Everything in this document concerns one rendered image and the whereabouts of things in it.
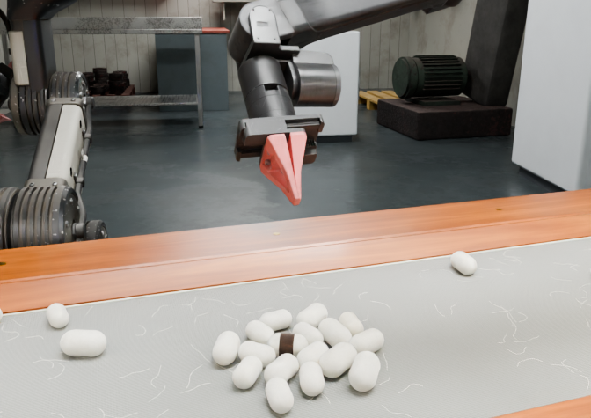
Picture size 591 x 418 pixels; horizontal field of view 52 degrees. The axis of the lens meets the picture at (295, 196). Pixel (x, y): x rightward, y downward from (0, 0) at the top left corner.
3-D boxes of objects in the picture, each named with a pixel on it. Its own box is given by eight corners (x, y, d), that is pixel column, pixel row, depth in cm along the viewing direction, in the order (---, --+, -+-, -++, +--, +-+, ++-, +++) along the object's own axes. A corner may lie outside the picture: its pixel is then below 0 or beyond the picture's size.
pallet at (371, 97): (468, 116, 630) (469, 105, 626) (382, 118, 616) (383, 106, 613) (423, 99, 758) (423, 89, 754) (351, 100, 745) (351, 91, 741)
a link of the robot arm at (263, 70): (232, 80, 80) (241, 48, 75) (280, 81, 82) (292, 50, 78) (242, 121, 76) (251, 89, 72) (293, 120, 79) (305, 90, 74)
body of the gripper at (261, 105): (326, 125, 71) (310, 78, 75) (242, 131, 68) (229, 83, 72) (315, 157, 76) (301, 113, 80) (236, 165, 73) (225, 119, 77)
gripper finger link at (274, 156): (344, 180, 67) (321, 116, 71) (281, 187, 65) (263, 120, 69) (330, 213, 72) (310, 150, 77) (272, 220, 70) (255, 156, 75)
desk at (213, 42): (226, 92, 823) (223, 27, 798) (231, 110, 671) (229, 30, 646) (164, 93, 811) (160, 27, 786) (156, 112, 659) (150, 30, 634)
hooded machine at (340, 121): (346, 129, 557) (350, -22, 519) (361, 143, 497) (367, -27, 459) (266, 131, 549) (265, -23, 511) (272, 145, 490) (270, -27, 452)
